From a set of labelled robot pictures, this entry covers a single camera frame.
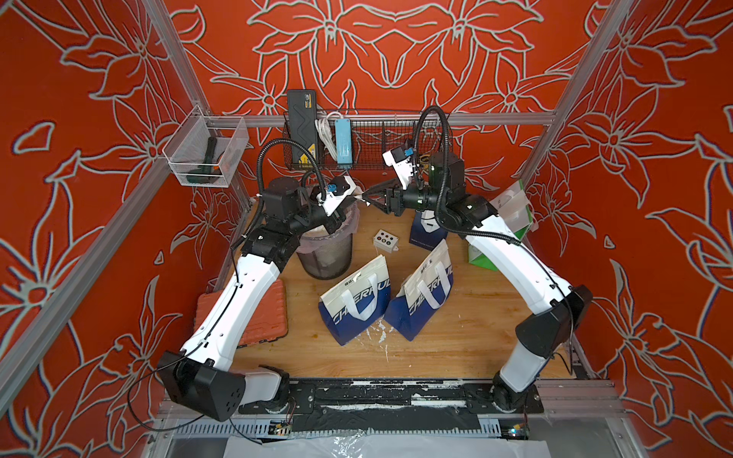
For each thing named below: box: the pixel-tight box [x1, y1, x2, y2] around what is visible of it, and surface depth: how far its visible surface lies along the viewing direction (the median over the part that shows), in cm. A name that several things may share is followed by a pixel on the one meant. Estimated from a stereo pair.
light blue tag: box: [335, 118, 353, 166], surface depth 92 cm
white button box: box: [373, 229, 399, 253], surface depth 106 cm
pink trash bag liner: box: [295, 202, 360, 255], surface depth 77 cm
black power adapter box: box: [288, 89, 318, 165], surface depth 88 cm
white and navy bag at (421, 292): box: [383, 238, 455, 342], surface depth 75 cm
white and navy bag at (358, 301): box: [317, 253, 392, 347], surface depth 74 cm
